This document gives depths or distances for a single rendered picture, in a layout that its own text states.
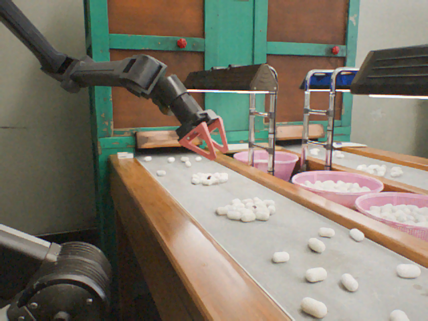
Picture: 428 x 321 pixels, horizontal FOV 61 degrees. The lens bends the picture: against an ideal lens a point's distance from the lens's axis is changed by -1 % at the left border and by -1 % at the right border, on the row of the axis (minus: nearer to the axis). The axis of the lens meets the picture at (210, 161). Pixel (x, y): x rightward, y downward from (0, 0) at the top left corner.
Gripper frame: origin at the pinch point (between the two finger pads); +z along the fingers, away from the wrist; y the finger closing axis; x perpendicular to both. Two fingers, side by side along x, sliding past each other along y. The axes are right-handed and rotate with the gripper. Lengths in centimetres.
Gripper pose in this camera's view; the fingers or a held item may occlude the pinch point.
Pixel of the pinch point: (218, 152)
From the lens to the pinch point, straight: 81.2
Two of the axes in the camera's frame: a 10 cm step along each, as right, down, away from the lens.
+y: -3.1, 1.9, -9.3
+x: 7.3, -5.8, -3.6
